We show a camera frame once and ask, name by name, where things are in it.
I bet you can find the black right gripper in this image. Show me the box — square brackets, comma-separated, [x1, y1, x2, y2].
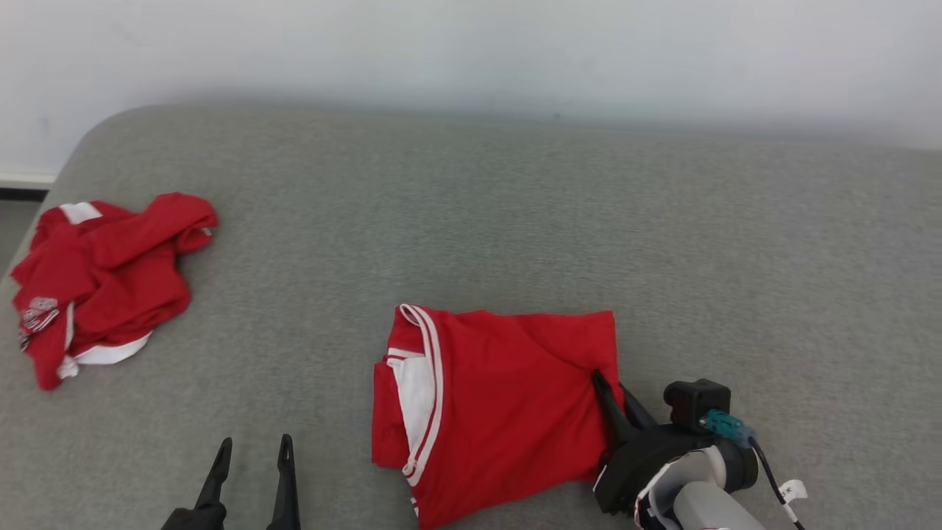
[590, 370, 759, 516]

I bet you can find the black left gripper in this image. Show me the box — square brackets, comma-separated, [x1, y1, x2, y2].
[160, 434, 302, 530]

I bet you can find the red Bulls 23 jersey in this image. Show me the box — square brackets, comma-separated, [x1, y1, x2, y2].
[371, 303, 626, 530]

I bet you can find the red shorts white waistband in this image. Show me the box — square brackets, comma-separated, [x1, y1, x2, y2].
[10, 192, 220, 392]

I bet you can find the grey fabric sofa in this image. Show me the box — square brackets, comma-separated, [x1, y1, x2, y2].
[0, 103, 942, 530]

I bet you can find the teal cable connector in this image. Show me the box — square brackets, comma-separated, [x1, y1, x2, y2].
[698, 409, 757, 448]

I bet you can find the thin black cable white tag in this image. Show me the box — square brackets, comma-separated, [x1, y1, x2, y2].
[749, 437, 809, 530]

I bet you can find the dark wall baseboard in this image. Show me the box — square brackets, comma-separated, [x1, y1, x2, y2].
[0, 172, 57, 202]

